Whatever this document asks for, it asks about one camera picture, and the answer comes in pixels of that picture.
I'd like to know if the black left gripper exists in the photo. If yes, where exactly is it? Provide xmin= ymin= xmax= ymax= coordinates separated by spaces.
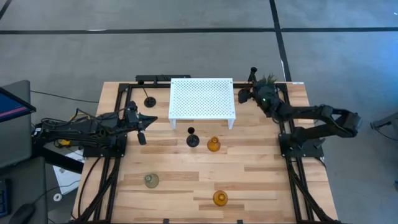
xmin=124 ymin=100 xmax=158 ymax=146

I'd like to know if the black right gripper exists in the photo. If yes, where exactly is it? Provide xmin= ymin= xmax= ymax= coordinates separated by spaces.
xmin=238 ymin=78 xmax=281 ymax=118

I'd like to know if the medium black candlestick holder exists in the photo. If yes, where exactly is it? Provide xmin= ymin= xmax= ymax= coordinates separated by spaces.
xmin=137 ymin=79 xmax=157 ymax=109

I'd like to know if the short black candlestick holder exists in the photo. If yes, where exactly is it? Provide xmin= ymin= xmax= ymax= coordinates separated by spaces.
xmin=185 ymin=126 xmax=200 ymax=148

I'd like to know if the grey glass candle holder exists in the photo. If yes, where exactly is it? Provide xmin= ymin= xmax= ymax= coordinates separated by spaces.
xmin=144 ymin=173 xmax=160 ymax=189

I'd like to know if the amber ribbed glass candle holder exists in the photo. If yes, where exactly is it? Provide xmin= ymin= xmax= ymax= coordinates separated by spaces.
xmin=206 ymin=136 xmax=221 ymax=153
xmin=212 ymin=190 xmax=229 ymax=207

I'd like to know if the potted green succulent plant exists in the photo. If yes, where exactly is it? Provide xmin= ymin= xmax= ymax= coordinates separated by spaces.
xmin=257 ymin=73 xmax=278 ymax=87

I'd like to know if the white perforated metal shelf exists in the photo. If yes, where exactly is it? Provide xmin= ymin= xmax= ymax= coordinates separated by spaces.
xmin=168 ymin=77 xmax=236 ymax=130

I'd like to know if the black stand leg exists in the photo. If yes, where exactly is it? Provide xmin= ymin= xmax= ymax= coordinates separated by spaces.
xmin=30 ymin=146 xmax=85 ymax=175

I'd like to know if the white paper sheet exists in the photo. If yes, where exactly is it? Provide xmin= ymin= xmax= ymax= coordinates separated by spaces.
xmin=52 ymin=148 xmax=85 ymax=196

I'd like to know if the grey panel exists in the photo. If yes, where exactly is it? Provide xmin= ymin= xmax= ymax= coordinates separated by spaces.
xmin=0 ymin=80 xmax=32 ymax=169

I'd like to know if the computer monitor blue screen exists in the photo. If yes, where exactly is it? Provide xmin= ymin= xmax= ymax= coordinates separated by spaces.
xmin=0 ymin=86 xmax=37 ymax=124

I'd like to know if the grey desk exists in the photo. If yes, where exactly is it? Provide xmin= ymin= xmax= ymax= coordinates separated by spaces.
xmin=0 ymin=157 xmax=49 ymax=224

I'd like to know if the grey stand leg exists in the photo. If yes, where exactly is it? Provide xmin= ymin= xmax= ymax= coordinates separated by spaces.
xmin=369 ymin=111 xmax=398 ymax=131

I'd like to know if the black computer mouse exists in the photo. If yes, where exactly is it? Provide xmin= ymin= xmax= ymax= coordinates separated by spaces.
xmin=8 ymin=203 xmax=35 ymax=224

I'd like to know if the black keyboard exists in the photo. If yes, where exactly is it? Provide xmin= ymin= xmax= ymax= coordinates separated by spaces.
xmin=0 ymin=179 xmax=10 ymax=218

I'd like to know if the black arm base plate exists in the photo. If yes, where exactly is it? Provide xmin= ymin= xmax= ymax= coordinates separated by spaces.
xmin=278 ymin=133 xmax=325 ymax=158
xmin=82 ymin=133 xmax=128 ymax=158

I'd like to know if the yellow wire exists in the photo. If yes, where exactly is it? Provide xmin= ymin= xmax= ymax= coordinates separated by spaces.
xmin=68 ymin=111 xmax=91 ymax=122

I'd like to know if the black floor cable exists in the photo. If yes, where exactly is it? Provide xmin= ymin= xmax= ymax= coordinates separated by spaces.
xmin=30 ymin=90 xmax=100 ymax=104

